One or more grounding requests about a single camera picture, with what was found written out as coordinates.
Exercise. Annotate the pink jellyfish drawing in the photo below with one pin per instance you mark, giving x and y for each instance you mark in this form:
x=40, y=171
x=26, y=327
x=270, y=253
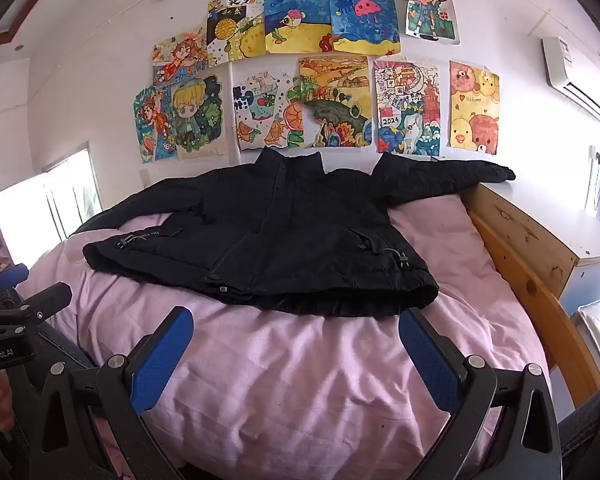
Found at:
x=362, y=17

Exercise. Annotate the bears and chick drawing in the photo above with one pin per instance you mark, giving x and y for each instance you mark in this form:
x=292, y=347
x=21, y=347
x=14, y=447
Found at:
x=474, y=107

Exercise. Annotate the red-haired character drawing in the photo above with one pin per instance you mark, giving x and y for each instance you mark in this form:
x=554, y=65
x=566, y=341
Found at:
x=425, y=7

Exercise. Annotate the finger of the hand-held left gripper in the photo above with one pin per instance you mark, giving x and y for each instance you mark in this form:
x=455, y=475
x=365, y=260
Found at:
x=40, y=305
x=7, y=276

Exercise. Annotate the white air conditioner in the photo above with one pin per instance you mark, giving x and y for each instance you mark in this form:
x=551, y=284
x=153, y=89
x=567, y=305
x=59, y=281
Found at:
x=575, y=75

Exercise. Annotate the pink blanket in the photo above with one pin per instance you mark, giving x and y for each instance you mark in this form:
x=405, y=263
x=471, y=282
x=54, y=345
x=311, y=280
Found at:
x=280, y=385

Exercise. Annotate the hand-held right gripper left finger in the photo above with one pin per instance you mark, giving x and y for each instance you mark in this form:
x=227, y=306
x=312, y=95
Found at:
x=162, y=360

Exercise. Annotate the blond character drawing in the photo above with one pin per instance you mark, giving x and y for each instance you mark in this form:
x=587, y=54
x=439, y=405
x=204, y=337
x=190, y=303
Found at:
x=195, y=115

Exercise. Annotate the dragon and buildings drawing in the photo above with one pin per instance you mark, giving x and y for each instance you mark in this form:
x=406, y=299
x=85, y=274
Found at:
x=407, y=107

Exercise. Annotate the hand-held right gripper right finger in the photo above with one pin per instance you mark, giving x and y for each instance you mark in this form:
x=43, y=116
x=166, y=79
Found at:
x=430, y=365

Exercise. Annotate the wooden bed frame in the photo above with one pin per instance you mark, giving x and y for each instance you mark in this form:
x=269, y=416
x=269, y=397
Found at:
x=525, y=240

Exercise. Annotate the person's left hand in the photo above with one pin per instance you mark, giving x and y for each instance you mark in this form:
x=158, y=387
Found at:
x=1, y=400

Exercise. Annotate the boat and oranges drawing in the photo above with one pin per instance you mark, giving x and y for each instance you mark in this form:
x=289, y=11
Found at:
x=265, y=110

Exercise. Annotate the swimming child drawing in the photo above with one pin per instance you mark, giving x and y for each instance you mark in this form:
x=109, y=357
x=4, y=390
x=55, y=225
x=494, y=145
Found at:
x=152, y=125

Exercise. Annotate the orange-haired girl drawing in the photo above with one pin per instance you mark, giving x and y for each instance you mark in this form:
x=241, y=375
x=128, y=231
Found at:
x=180, y=57

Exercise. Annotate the landscape drawing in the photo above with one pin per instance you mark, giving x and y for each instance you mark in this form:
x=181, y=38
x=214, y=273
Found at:
x=335, y=102

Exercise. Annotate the pineapple drawing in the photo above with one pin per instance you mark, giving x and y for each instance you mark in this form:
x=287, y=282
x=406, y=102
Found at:
x=235, y=27

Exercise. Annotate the window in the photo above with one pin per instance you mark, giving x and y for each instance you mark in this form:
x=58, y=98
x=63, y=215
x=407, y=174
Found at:
x=45, y=205

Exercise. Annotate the fish drawing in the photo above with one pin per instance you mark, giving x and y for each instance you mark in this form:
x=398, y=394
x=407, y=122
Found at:
x=295, y=17

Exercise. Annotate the white cabinet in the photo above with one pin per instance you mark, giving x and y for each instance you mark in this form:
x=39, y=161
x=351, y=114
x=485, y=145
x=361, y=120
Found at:
x=570, y=240

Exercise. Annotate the black padded jacket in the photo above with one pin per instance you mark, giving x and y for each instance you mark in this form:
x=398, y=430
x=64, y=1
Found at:
x=280, y=240

